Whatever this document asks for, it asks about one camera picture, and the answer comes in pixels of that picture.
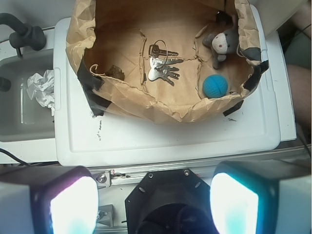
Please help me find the crumpled white paper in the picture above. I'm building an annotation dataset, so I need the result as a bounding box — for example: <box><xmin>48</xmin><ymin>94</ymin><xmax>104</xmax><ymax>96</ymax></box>
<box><xmin>26</xmin><ymin>70</ymin><xmax>55</xmax><ymax>116</ymax></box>

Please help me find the black cable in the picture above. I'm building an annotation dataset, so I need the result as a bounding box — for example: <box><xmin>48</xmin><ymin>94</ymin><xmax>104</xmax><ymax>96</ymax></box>
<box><xmin>0</xmin><ymin>148</ymin><xmax>59</xmax><ymax>167</ymax></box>

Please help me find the grey sink basin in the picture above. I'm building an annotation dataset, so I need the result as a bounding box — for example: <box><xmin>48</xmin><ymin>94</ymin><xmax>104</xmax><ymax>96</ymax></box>
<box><xmin>0</xmin><ymin>49</ymin><xmax>55</xmax><ymax>142</ymax></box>

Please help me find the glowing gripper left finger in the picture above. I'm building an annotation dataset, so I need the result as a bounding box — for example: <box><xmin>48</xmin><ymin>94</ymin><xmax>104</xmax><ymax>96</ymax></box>
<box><xmin>0</xmin><ymin>166</ymin><xmax>99</xmax><ymax>234</ymax></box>

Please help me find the brown paper bag tray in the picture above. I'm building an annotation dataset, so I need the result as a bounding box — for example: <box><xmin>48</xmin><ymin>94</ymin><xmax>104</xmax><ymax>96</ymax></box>
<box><xmin>66</xmin><ymin>0</ymin><xmax>268</xmax><ymax>123</ymax></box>

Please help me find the grey plush donkey toy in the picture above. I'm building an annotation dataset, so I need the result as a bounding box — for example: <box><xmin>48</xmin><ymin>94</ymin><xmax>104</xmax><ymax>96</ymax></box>
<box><xmin>202</xmin><ymin>14</ymin><xmax>239</xmax><ymax>69</ymax></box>

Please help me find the silver key bunch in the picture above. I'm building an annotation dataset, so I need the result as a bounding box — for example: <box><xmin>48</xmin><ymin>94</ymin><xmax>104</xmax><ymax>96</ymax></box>
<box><xmin>148</xmin><ymin>39</ymin><xmax>184</xmax><ymax>86</ymax></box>

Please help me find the black octagonal mount plate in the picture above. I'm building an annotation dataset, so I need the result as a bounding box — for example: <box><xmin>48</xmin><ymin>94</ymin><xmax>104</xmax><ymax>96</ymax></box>
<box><xmin>125</xmin><ymin>168</ymin><xmax>218</xmax><ymax>234</ymax></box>

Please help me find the brown rock lump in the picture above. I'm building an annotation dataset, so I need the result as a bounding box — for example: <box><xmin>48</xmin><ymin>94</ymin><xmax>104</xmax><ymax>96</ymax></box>
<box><xmin>105</xmin><ymin>65</ymin><xmax>125</xmax><ymax>80</ymax></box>

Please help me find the white plastic bin lid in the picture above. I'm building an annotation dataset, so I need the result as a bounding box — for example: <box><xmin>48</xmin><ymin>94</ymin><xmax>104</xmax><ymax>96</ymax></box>
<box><xmin>54</xmin><ymin>18</ymin><xmax>281</xmax><ymax>167</ymax></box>

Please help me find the blue textured ball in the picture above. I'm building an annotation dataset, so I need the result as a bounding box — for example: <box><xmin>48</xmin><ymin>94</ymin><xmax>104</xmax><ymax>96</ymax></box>
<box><xmin>202</xmin><ymin>74</ymin><xmax>228</xmax><ymax>98</ymax></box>

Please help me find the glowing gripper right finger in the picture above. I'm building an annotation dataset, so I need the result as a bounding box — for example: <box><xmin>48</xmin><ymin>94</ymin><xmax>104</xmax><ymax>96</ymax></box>
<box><xmin>210</xmin><ymin>160</ymin><xmax>312</xmax><ymax>234</ymax></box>

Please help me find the aluminium frame rail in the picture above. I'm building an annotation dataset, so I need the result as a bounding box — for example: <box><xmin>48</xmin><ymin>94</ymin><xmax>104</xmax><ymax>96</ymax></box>
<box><xmin>90</xmin><ymin>168</ymin><xmax>156</xmax><ymax>187</ymax></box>

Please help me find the dark grey faucet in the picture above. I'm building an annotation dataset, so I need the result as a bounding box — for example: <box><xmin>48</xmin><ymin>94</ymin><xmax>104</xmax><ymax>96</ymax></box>
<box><xmin>0</xmin><ymin>13</ymin><xmax>46</xmax><ymax>58</ymax></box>

